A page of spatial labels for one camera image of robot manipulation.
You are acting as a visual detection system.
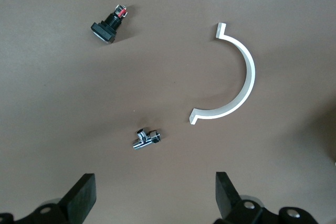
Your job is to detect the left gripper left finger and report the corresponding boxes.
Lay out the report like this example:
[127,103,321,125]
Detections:
[0,173,97,224]

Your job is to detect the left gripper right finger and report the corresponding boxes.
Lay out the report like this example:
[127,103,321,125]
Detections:
[214,172,319,224]

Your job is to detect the white half-ring clamp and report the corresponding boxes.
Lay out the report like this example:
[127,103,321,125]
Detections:
[188,22,256,126]

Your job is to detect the black square push switch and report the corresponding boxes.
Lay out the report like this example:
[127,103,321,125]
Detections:
[90,4,129,45]

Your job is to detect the chrome tee fitting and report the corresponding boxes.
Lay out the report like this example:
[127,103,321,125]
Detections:
[131,127,163,152]

